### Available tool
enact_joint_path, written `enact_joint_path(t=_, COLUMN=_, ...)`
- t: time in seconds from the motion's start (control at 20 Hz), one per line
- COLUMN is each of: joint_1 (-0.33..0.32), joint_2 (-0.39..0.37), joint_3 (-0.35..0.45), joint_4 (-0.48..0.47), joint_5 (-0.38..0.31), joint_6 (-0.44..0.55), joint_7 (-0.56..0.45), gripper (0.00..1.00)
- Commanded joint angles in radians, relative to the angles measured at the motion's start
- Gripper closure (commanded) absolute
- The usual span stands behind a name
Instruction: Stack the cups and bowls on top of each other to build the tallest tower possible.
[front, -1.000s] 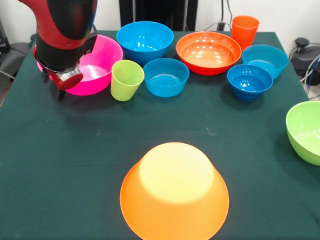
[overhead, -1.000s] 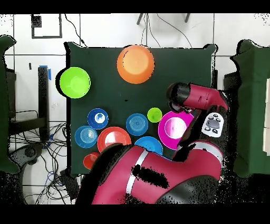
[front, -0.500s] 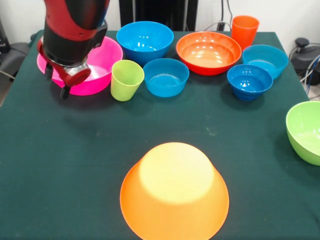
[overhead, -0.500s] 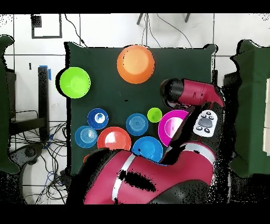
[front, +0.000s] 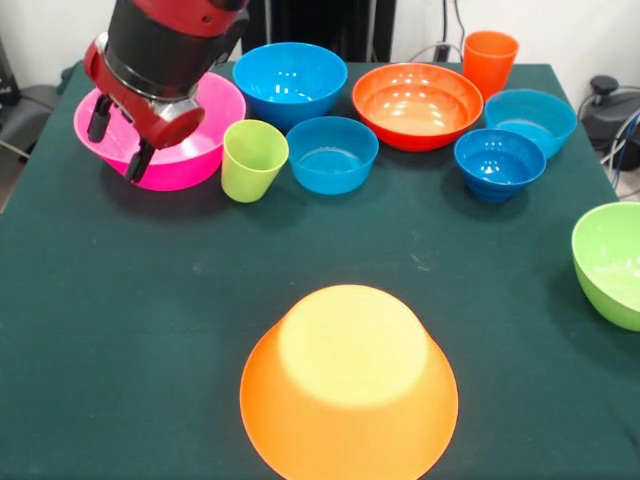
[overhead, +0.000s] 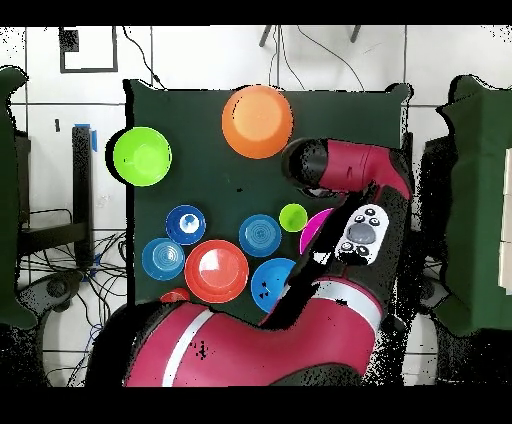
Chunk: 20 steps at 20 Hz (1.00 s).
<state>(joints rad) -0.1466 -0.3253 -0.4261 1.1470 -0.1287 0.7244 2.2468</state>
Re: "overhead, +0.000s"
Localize black bench frame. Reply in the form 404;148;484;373
15;125;95;269

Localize dark green tablecloth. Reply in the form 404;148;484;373
123;78;413;333

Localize large light orange bowl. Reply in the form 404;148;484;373
220;84;296;160

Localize small dark blue bowl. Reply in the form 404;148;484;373
165;204;207;246

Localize black chair base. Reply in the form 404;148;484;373
17;269;85;321

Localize grey tripod legs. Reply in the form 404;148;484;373
258;25;363;48

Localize beige box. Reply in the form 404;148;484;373
497;147;512;297

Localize light green bowl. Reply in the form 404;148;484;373
112;126;174;188

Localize medium blue bowl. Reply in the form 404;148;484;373
250;257;298;314

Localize shallow red-orange bowl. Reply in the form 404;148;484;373
183;239;250;305

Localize large pink bowl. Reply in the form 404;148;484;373
298;207;336;256

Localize red-orange cup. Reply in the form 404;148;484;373
159;287;192;304

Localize light green cup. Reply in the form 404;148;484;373
278;202;309;234

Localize green cloth covered table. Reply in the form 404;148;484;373
0;65;39;331
433;75;512;337

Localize small light blue bowl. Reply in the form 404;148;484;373
141;237;186;282
238;213;283;258

